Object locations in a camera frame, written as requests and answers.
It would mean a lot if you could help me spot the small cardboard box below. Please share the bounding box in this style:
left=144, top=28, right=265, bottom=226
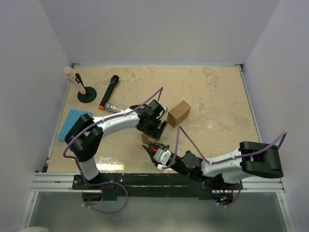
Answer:
left=167, top=101, right=191, bottom=128

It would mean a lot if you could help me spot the taped cardboard box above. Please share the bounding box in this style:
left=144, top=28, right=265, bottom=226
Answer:
left=141, top=133, right=158, bottom=145

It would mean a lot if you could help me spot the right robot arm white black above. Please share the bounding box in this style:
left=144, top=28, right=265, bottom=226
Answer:
left=143, top=141, right=283, bottom=190

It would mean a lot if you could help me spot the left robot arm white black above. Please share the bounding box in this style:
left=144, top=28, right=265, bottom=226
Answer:
left=64, top=100, right=168, bottom=189

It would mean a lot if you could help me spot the silver glitter microphone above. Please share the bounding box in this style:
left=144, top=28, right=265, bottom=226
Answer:
left=104, top=101, right=124, bottom=113

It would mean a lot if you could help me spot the black microphone orange end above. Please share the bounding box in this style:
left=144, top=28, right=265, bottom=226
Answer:
left=98, top=75, right=119, bottom=110

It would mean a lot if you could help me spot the blue studded building plate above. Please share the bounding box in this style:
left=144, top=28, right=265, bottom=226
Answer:
left=58, top=109, right=93, bottom=142

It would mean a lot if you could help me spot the beige microphone on stand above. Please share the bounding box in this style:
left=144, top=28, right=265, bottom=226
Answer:
left=63, top=66, right=86, bottom=95

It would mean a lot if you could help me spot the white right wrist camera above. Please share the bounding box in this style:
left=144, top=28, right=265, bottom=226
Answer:
left=153, top=148, right=172, bottom=170

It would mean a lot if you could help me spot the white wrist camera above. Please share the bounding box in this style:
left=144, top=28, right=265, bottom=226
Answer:
left=153, top=148, right=172, bottom=170
left=161, top=105, right=168, bottom=115

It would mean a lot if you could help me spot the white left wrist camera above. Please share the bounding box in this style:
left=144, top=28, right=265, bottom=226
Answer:
left=161, top=105, right=168, bottom=115

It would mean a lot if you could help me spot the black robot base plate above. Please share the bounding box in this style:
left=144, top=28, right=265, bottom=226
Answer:
left=72, top=173, right=242, bottom=202

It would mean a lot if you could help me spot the aluminium frame rail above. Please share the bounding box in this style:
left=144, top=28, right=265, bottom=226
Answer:
left=30, top=173, right=284, bottom=193

